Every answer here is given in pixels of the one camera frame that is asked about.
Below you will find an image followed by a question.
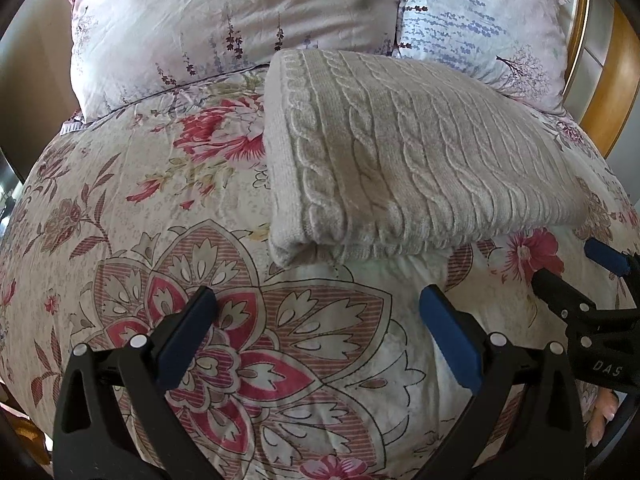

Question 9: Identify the beige cable knit sweater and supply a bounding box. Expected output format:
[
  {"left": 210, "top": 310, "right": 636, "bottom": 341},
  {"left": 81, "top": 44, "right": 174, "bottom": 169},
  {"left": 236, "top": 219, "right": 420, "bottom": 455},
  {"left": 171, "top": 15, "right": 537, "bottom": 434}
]
[{"left": 264, "top": 50, "right": 587, "bottom": 268}]

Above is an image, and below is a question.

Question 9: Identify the person right hand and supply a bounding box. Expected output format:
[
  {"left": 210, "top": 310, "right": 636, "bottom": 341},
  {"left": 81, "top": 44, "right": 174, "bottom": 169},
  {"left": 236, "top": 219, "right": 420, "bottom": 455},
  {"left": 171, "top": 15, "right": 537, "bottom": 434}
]
[{"left": 586, "top": 388, "right": 620, "bottom": 448}]

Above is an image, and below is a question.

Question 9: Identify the wooden headboard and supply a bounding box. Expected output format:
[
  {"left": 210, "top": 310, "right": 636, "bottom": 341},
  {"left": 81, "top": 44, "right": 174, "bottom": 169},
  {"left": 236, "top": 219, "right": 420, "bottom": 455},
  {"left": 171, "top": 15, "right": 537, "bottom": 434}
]
[{"left": 560, "top": 0, "right": 639, "bottom": 156}]

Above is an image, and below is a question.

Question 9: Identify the floral bed quilt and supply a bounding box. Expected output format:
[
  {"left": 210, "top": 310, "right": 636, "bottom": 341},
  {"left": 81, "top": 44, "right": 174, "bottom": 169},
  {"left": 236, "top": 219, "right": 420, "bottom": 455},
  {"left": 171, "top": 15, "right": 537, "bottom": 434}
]
[{"left": 1, "top": 70, "right": 639, "bottom": 479}]

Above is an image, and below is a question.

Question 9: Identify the right floral blue pillow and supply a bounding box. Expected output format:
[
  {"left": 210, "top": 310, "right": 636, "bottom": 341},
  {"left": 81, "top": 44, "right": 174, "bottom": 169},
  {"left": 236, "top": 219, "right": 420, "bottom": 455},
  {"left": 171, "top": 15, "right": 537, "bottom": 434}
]
[{"left": 395, "top": 0, "right": 567, "bottom": 113}]

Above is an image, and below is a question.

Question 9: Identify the left floral pink pillow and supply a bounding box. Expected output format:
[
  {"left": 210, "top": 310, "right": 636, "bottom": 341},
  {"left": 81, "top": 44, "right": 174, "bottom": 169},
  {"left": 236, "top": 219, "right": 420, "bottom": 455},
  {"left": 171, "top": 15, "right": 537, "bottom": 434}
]
[{"left": 70, "top": 0, "right": 399, "bottom": 120}]

